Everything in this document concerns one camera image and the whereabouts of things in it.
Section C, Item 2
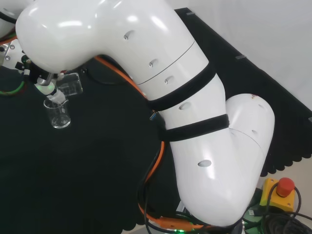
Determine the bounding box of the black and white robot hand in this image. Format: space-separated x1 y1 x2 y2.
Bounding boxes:
14 55 67 103

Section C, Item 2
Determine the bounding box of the clear glass beaker with spout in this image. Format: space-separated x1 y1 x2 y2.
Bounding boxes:
43 98 72 130

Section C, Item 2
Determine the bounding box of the black cloth with scalloped edge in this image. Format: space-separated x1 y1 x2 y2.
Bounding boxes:
0 8 312 232

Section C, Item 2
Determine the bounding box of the green connector block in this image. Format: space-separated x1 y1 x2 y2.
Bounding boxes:
243 205 264 223

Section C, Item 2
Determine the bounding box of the yellow stop button box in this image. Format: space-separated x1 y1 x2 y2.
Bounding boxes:
258 177 296 212

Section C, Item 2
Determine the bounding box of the green cable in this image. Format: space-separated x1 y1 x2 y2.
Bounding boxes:
0 79 28 98

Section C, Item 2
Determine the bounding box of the orange cable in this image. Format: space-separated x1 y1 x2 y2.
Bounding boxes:
94 55 213 230

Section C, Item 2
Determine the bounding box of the black stop button cable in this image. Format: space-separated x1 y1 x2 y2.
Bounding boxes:
265 181 303 218

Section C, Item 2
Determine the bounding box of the black cable coil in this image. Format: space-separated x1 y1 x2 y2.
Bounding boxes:
261 211 312 234

